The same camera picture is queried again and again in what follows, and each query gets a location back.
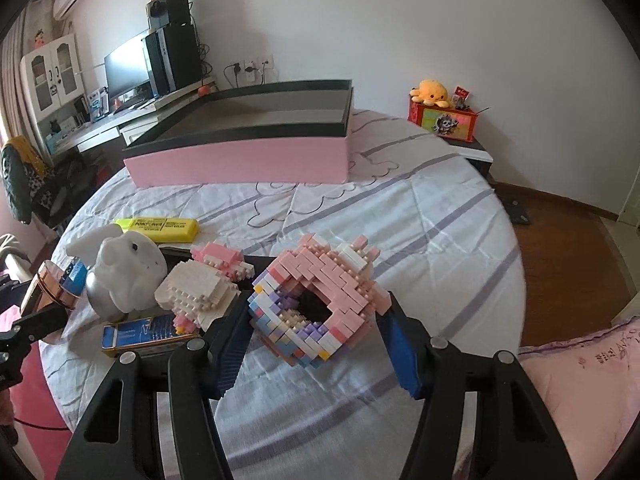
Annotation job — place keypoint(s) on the red and green printed box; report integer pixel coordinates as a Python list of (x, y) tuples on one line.
[(442, 122)]

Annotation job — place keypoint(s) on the computer monitor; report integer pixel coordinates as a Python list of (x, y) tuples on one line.
[(127, 70)]

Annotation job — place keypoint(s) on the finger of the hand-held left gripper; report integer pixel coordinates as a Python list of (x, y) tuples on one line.
[(37, 322)]

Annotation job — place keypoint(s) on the chair with clothes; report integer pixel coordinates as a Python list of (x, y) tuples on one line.
[(22, 180)]

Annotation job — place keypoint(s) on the pink pillow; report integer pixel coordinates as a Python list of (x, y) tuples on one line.
[(580, 390)]

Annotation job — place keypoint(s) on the yellow highlighter-shaped case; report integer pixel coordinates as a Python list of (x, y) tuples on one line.
[(160, 229)]

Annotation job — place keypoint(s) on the blue tin case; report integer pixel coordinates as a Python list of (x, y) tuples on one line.
[(145, 335)]

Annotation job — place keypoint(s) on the white brick model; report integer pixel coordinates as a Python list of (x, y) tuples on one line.
[(197, 290)]

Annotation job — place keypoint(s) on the pink cloth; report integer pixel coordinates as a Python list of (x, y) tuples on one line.
[(35, 390)]

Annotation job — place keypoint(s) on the pink and green box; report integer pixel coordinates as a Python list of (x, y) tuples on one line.
[(235, 162)]

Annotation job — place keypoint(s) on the black computer tower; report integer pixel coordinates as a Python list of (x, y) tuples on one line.
[(172, 60)]

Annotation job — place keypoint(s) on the white desk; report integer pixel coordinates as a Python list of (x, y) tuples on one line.
[(100, 127)]

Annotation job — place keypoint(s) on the white glass-door cabinet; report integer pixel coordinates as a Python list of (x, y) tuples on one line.
[(50, 75)]

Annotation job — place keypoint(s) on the small pink brick model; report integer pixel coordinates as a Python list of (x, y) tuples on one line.
[(220, 257)]

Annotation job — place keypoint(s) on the orange octopus plush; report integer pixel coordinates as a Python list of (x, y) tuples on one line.
[(432, 92)]

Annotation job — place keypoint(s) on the blue and white product box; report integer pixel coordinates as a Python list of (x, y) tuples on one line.
[(98, 105)]

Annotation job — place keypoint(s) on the black box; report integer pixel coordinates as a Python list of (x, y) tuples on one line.
[(170, 10)]

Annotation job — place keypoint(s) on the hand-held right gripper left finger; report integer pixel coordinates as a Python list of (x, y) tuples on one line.
[(227, 355)]

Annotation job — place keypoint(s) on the dark nightstand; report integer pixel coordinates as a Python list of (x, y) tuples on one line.
[(475, 152)]

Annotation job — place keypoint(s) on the wall outlets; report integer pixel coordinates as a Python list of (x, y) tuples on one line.
[(250, 67)]

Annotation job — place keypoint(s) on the beige curtain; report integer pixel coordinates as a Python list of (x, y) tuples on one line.
[(15, 75)]

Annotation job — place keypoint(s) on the white plush rabbit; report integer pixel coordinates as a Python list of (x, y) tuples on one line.
[(130, 270)]

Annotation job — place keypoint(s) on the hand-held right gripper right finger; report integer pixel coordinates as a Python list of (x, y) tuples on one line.
[(406, 355)]

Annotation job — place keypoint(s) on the small blue packet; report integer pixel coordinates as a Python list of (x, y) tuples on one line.
[(76, 276)]

